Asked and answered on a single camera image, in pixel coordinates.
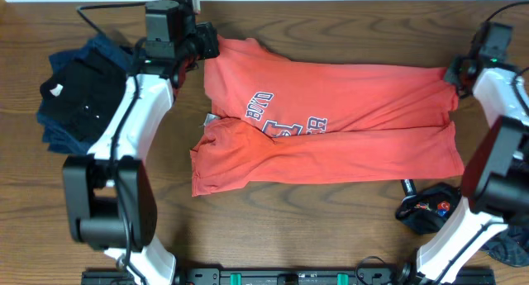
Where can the black patterned jersey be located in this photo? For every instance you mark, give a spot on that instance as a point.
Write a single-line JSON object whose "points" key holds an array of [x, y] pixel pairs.
{"points": [[425, 212]]}

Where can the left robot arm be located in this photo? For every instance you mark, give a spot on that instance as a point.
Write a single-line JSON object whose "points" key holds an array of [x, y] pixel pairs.
{"points": [[110, 203]]}

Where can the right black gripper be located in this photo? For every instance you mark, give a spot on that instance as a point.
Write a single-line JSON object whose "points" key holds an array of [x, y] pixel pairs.
{"points": [[452, 73]]}

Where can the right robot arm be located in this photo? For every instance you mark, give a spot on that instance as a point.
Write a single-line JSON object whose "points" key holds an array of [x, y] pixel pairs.
{"points": [[494, 186]]}

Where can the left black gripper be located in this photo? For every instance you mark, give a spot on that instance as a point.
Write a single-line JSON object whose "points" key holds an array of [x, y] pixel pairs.
{"points": [[207, 38]]}

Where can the red soccer t-shirt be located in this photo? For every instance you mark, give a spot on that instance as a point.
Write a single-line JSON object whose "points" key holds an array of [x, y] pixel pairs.
{"points": [[282, 121]]}

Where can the black folded polo shirt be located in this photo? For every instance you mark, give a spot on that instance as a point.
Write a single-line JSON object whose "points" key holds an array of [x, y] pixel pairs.
{"points": [[84, 95]]}

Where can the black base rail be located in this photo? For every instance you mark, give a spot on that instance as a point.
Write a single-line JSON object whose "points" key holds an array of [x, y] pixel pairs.
{"points": [[366, 274]]}

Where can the navy folded shirt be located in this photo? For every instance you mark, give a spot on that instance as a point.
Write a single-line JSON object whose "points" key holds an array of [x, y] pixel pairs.
{"points": [[58, 139]]}

